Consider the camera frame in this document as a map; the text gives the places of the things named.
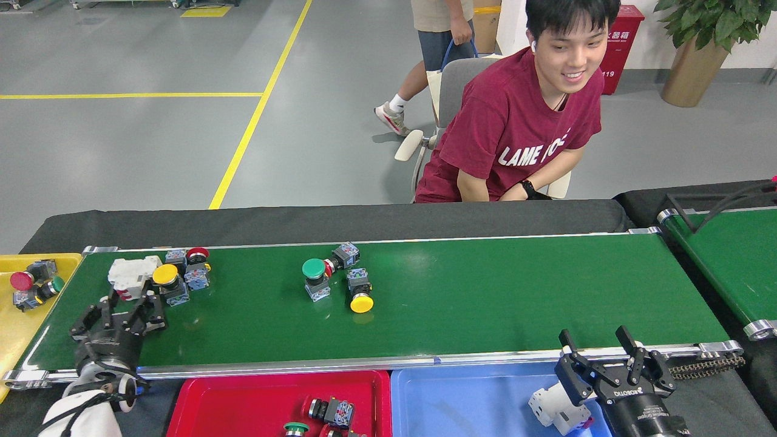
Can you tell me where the gold plant pot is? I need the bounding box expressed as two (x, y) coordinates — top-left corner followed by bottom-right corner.
(660, 33), (731, 109)

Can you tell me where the long green conveyor belt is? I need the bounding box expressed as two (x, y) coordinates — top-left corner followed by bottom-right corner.
(2, 226), (744, 389)

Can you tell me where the person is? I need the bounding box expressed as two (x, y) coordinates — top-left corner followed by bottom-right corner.
(415, 0), (621, 203)
(373, 0), (480, 137)

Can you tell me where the black wristwatch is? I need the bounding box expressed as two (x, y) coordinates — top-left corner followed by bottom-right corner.
(519, 179), (550, 201)

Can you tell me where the brown cardboard box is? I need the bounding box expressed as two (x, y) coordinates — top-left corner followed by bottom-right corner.
(472, 0), (503, 54)

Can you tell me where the blue plastic tray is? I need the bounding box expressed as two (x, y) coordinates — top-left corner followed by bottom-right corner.
(390, 363), (614, 437)

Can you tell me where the black metal frame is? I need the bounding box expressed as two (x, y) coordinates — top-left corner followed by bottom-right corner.
(665, 179), (777, 234)

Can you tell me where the green leafy plant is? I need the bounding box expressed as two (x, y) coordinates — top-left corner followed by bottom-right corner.
(654, 0), (777, 52)

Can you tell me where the narrow green conveyor belt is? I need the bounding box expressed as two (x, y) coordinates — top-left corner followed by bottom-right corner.
(657, 206), (777, 340)

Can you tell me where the cream tote bag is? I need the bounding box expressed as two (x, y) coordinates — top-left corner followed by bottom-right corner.
(425, 38), (480, 129)

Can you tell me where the red fire extinguisher cabinet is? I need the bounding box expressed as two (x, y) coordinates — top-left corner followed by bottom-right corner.
(598, 5), (645, 96)

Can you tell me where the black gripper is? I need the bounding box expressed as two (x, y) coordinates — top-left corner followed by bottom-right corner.
(72, 293), (168, 371)
(555, 326), (691, 437)

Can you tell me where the white circuit breaker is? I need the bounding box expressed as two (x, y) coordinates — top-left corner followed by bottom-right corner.
(528, 381), (594, 436)
(107, 255), (163, 302)

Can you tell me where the small green selector switch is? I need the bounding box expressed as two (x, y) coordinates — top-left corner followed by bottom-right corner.
(12, 276), (66, 313)

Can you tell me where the yellow plastic tray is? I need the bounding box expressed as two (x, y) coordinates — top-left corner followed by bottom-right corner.
(0, 253), (83, 402)

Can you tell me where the black drive chain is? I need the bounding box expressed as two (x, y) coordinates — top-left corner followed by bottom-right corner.
(668, 354), (746, 380)

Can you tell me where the red plastic tray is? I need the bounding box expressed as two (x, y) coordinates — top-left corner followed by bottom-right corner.
(166, 369), (392, 437)

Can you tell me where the yellow push button switch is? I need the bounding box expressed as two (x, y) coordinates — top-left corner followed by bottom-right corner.
(346, 268), (375, 314)
(151, 263), (191, 308)

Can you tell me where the person's right hand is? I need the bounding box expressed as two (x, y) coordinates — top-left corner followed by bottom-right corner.
(450, 15), (474, 46)

